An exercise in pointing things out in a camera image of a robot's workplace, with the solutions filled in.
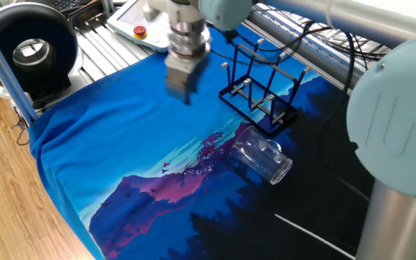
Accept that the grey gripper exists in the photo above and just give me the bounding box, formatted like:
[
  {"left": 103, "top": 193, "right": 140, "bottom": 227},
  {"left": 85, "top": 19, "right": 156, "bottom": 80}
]
[{"left": 164, "top": 53, "right": 212, "bottom": 107}]

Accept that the clear glass cup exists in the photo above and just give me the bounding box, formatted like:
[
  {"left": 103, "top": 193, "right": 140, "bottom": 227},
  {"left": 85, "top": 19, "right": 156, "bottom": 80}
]
[{"left": 229, "top": 125, "right": 294, "bottom": 186}]

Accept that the black metal cup rack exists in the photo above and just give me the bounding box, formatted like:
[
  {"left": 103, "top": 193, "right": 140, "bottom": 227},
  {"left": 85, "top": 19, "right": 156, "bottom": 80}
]
[{"left": 217, "top": 38, "right": 311, "bottom": 137}]

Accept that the white teach pendant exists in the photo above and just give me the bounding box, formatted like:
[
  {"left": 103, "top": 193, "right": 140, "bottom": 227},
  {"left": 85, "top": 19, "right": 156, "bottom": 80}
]
[{"left": 106, "top": 0, "right": 173, "bottom": 53}]

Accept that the blue landscape print cloth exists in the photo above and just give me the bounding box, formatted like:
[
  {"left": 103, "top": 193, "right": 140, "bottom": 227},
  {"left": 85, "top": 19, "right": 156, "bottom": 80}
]
[{"left": 28, "top": 25, "right": 375, "bottom": 260}]

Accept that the black keyboard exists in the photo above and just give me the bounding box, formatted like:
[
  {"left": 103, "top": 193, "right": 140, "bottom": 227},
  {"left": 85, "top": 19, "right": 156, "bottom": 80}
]
[{"left": 45, "top": 0, "right": 92, "bottom": 14}]

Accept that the white zip tie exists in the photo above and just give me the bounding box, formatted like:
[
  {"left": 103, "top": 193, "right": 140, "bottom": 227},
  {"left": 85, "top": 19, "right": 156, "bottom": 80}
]
[{"left": 274, "top": 213, "right": 357, "bottom": 260}]

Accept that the black cable bundle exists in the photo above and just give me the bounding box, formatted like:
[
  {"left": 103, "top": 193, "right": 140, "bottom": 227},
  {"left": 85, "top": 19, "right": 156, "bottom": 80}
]
[{"left": 207, "top": 21, "right": 389, "bottom": 95}]

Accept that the aluminium frame post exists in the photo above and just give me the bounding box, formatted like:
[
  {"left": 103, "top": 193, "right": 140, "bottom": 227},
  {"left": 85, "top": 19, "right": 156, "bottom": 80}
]
[{"left": 0, "top": 14, "right": 38, "bottom": 127}]

